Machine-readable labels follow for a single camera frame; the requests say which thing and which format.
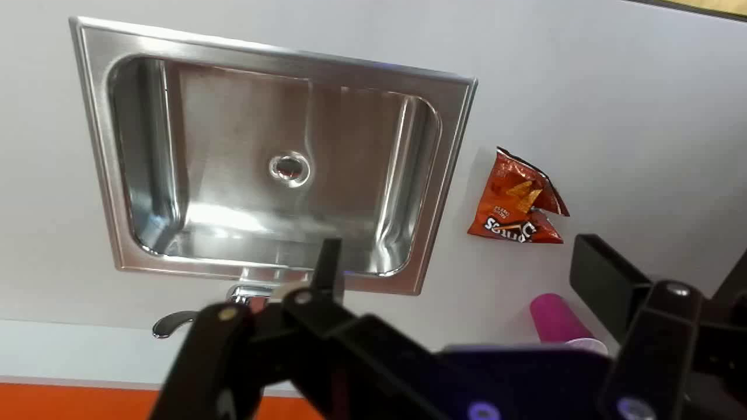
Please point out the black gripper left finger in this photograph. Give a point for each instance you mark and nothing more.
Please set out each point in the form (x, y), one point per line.
(346, 367)

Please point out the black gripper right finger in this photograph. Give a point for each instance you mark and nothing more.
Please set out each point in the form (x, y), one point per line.
(682, 354)

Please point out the orange chips packet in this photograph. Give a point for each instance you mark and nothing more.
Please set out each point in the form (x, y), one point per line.
(514, 203)

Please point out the stainless steel sink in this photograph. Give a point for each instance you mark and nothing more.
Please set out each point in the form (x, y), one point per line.
(236, 159)

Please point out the chrome faucet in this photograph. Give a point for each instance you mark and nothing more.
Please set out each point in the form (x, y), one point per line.
(252, 292)

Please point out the pink plastic cup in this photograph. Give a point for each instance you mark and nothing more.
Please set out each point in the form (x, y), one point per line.
(557, 325)

